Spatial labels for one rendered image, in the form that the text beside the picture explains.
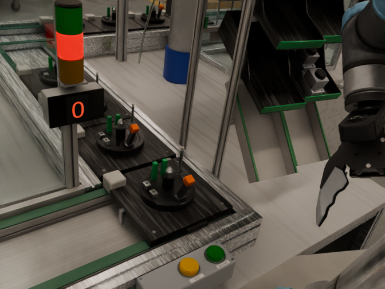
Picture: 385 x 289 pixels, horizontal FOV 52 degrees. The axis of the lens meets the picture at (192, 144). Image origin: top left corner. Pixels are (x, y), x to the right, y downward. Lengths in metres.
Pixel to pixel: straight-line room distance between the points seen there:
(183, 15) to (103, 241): 1.10
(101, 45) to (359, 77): 1.61
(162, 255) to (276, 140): 0.47
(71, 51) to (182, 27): 1.02
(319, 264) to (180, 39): 1.12
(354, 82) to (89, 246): 0.65
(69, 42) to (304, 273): 0.76
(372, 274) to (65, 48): 0.65
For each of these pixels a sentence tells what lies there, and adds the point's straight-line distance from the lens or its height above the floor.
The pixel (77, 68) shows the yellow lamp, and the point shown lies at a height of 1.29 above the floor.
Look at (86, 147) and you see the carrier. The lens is 1.16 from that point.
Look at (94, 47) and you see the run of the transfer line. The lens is 2.08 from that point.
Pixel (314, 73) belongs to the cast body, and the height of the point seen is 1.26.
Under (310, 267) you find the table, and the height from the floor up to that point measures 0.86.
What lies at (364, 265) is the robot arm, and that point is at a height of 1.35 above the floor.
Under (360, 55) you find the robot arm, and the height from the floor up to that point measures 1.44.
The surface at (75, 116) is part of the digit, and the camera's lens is 0.87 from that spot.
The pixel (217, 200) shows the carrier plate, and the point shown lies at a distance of 1.01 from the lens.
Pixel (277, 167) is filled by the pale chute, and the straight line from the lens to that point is 1.11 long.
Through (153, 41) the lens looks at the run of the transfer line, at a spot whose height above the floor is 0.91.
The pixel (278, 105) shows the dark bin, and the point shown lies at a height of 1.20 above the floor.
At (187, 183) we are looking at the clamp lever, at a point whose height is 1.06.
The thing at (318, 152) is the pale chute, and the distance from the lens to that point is 1.24.
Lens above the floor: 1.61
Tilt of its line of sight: 32 degrees down
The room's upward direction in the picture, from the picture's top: 8 degrees clockwise
